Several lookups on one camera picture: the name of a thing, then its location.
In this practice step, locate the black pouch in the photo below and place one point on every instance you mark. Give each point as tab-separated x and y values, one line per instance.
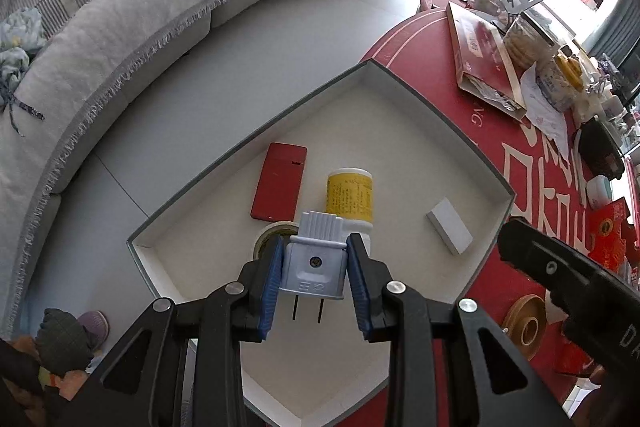
600	149

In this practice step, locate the slim red box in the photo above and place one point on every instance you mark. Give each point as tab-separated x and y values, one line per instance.
277	182

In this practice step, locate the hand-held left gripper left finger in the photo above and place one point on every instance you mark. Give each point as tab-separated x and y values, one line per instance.
270	287

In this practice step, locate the red cardboard box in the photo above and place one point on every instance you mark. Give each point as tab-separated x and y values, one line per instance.
610	227

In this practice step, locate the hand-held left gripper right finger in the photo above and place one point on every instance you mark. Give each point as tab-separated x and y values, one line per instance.
357	287

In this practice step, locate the clear cookie jar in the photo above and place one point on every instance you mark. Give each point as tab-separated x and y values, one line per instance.
525	44

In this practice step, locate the white tape roll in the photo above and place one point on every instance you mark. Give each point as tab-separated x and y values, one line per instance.
262	239

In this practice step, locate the white cream jar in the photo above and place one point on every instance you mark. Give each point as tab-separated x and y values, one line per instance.
597	192

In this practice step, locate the white paper sheet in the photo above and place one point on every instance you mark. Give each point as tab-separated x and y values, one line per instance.
542	117

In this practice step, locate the white plastic medicine bottle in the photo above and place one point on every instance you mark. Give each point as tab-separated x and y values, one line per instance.
350	197

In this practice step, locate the dark plaid cloth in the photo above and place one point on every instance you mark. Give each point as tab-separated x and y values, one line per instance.
62	342

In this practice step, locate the brown tape roll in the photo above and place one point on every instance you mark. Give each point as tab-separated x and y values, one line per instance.
515	332

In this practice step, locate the small white box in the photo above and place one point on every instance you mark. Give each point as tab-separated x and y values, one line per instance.
450	227

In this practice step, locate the clear jar with printed label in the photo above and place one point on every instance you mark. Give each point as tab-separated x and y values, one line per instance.
555	87

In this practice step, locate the grey sofa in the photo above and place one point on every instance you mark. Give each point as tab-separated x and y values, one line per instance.
150	32

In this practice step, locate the purple slipper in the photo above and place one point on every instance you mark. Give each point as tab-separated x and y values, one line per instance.
92	329

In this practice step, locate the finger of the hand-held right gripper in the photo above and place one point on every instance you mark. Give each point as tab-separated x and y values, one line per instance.
535	252

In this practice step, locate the floral cushion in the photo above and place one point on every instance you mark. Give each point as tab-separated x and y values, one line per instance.
20	37

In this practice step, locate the grey cardboard box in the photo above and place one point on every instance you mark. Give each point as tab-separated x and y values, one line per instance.
400	147

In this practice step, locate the flat red gift box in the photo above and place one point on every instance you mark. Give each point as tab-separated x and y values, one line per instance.
480	52

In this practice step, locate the grey power plug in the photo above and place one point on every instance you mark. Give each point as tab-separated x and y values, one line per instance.
312	277

